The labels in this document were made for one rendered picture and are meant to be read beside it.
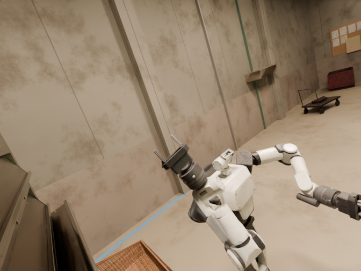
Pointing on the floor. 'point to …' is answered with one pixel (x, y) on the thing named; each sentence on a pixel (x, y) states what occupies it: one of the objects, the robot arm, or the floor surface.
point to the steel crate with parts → (341, 79)
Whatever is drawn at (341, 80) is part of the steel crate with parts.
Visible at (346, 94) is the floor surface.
